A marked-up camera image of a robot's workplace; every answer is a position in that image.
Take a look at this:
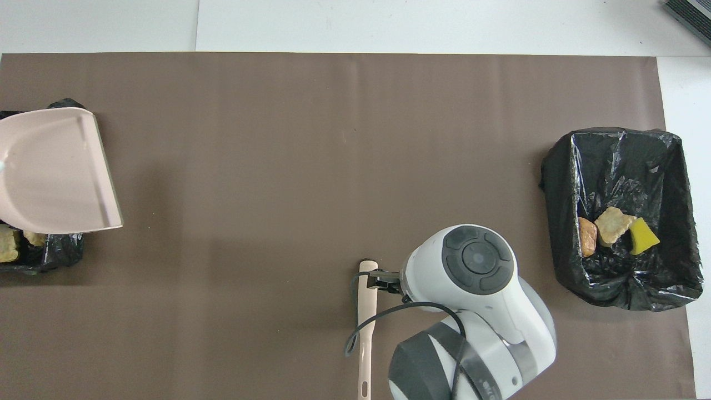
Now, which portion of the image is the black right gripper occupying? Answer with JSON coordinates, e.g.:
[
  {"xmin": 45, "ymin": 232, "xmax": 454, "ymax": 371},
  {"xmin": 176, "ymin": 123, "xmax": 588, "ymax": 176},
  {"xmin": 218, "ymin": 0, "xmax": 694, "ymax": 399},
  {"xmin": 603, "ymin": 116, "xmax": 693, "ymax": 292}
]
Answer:
[{"xmin": 367, "ymin": 269, "xmax": 405, "ymax": 295}]

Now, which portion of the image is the beige handled black bristle brush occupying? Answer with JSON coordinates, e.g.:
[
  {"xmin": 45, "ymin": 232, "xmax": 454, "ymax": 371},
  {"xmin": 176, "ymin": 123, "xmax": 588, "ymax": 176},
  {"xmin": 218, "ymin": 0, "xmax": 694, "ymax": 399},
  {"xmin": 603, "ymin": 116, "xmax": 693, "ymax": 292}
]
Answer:
[{"xmin": 356, "ymin": 260, "xmax": 380, "ymax": 400}]

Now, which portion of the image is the golden brown bread roll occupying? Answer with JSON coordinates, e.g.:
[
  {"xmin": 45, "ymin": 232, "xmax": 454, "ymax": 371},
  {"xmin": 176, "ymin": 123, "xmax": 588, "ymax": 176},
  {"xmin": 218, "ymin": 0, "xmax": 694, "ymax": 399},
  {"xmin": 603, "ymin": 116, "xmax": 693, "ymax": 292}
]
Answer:
[{"xmin": 578, "ymin": 217, "xmax": 598, "ymax": 257}]

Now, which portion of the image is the pale crusty bread chunk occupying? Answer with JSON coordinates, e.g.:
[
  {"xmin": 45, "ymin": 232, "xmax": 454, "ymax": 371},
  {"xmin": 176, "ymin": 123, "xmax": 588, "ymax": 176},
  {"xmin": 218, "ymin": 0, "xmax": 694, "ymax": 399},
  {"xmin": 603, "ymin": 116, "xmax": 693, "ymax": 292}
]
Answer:
[{"xmin": 594, "ymin": 206, "xmax": 637, "ymax": 246}]

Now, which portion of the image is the small yellow sponge piece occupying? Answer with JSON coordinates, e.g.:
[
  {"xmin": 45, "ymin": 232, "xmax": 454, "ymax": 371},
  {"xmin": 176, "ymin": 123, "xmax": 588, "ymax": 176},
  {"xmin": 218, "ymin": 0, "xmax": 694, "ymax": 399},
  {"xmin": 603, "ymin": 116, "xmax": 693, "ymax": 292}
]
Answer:
[{"xmin": 629, "ymin": 217, "xmax": 661, "ymax": 256}]

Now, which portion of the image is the pink plastic dustpan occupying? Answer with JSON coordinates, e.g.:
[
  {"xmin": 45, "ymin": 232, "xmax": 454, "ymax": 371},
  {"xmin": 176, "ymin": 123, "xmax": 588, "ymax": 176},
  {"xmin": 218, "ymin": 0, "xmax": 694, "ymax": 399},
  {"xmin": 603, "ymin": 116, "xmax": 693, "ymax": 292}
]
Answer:
[{"xmin": 0, "ymin": 108, "xmax": 124, "ymax": 235}]

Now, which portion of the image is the sliced toasted bread piece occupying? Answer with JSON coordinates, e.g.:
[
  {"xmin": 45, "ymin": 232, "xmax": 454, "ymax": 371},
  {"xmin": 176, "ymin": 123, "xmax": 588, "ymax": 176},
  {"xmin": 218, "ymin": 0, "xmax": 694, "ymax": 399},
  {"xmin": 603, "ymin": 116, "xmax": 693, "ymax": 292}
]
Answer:
[{"xmin": 0, "ymin": 225, "xmax": 22, "ymax": 263}]

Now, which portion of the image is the black bag lined bin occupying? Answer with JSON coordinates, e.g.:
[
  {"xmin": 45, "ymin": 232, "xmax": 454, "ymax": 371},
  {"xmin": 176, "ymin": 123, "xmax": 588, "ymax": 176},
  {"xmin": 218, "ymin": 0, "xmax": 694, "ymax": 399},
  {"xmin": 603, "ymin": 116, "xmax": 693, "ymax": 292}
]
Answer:
[
  {"xmin": 540, "ymin": 127, "xmax": 704, "ymax": 312},
  {"xmin": 0, "ymin": 99, "xmax": 98, "ymax": 274}
]

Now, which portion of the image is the brown table mat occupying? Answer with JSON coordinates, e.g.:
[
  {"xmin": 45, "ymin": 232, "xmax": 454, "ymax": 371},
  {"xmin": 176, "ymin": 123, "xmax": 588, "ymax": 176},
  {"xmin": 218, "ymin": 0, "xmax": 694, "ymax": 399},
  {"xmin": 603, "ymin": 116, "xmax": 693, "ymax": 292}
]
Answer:
[{"xmin": 0, "ymin": 53, "xmax": 696, "ymax": 400}]

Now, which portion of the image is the grey ribbed device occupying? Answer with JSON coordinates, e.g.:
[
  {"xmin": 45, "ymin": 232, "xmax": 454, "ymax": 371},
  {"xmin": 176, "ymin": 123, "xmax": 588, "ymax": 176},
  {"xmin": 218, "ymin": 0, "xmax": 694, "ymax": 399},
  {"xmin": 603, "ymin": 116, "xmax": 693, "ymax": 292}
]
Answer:
[{"xmin": 665, "ymin": 0, "xmax": 711, "ymax": 48}]

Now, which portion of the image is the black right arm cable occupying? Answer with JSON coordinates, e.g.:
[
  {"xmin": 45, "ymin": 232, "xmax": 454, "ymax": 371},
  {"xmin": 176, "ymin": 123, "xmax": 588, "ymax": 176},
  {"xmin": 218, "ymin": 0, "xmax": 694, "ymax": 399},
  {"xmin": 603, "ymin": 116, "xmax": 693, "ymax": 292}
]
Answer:
[{"xmin": 344, "ymin": 271, "xmax": 484, "ymax": 400}]

